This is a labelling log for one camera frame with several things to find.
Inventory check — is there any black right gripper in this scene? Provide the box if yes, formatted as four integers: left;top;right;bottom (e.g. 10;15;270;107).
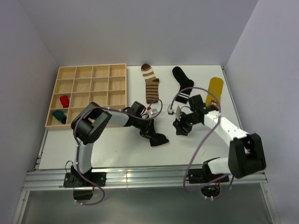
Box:
172;110;200;137

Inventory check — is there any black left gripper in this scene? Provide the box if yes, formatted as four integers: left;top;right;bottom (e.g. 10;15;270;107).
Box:
133;116;157;143

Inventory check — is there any black sock with white stripes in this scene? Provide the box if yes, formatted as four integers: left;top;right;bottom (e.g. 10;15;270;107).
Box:
172;66;194;104

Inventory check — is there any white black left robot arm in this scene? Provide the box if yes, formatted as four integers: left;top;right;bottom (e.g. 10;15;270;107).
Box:
71;101;158;186

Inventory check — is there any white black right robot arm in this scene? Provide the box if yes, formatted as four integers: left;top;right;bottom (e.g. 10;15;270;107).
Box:
173;95;266;182

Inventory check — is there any brown striped sock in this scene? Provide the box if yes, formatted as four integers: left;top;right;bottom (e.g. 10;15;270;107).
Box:
141;63;159;104

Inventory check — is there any yellow sock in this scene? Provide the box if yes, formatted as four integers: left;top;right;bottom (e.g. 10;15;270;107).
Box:
206;77;224;108

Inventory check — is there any wooden compartment tray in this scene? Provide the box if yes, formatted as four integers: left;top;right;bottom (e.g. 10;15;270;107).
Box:
45;63;127;130

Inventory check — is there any red rolled sock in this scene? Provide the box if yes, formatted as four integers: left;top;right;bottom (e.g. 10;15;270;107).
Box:
59;95;70;108

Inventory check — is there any green rolled sock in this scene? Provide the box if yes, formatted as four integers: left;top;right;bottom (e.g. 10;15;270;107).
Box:
52;110;67;124

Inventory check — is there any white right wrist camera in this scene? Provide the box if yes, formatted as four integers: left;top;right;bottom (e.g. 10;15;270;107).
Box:
167;105;182;121

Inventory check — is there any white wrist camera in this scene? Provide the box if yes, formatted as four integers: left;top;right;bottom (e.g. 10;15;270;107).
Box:
167;105;182;121
146;106;158;118

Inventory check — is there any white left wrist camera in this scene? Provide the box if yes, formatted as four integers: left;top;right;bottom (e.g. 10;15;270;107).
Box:
146;106;158;118

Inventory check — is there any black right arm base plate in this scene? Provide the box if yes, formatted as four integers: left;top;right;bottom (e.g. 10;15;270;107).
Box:
187;166;224;184

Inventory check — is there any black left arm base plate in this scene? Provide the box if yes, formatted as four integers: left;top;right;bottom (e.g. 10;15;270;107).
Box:
63;172;107;188

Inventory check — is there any aluminium frame rail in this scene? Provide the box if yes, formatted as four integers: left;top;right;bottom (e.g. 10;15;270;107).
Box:
22;163;268;191

